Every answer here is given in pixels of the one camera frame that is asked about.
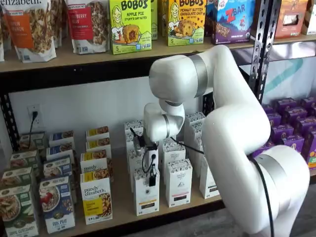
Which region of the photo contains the blue oatmeal box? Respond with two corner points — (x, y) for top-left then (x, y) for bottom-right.
(46, 142), (75, 161)
(48, 130), (75, 148)
(39, 176), (76, 235)
(43, 155), (74, 180)

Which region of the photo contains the green Bobo's apple pie box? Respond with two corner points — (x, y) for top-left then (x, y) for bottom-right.
(150, 0), (158, 41)
(109, 0), (153, 55)

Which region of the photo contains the yellow green snack box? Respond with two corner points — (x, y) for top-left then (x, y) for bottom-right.
(307, 150), (316, 171)

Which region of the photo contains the white tea box yellow strip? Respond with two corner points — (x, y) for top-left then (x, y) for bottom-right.
(133, 164), (160, 217)

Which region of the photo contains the purple Zbar snack box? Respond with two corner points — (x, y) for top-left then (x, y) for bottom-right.
(205, 0), (256, 46)

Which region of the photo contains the green oatmeal box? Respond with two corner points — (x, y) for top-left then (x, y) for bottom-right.
(0, 167), (34, 191)
(9, 150), (40, 171)
(19, 131), (46, 152)
(0, 184), (40, 237)

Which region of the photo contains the white tea box pink strip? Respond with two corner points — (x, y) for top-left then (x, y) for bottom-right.
(165, 159), (193, 207)

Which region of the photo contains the white snack box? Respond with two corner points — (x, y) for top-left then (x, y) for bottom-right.
(301, 0), (316, 35)

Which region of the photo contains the granola bag red label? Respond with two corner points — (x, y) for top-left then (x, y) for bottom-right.
(65, 0), (111, 55)

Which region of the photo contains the yellow Bobo's peanut butter box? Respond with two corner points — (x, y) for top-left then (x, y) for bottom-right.
(160, 0), (170, 38)
(167, 0), (206, 47)

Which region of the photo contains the white wall outlet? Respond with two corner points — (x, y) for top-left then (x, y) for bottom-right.
(27, 105), (44, 131)

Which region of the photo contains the black metal shelving rack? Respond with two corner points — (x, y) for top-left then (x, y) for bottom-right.
(0, 0), (279, 237)

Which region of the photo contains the white yellow granola box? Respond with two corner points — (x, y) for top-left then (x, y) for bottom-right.
(85, 126), (110, 142)
(80, 151), (114, 179)
(85, 137), (112, 158)
(80, 172), (114, 225)

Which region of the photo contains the granola bag orange label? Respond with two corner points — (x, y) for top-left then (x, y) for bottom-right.
(0, 0), (57, 63)

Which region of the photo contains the orange snack bar box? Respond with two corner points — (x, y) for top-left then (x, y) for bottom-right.
(274, 0), (309, 40)

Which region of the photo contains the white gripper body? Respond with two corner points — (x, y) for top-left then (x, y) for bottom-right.
(142, 146), (159, 174)

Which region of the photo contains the black plug with cord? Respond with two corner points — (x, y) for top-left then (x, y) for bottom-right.
(29, 111), (40, 144)

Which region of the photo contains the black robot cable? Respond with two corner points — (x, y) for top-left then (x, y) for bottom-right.
(129, 127), (275, 237)

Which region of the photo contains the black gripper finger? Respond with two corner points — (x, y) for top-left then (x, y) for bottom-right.
(148, 163), (159, 187)

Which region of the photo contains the white tea box black strip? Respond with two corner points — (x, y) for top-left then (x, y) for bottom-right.
(199, 157), (220, 199)

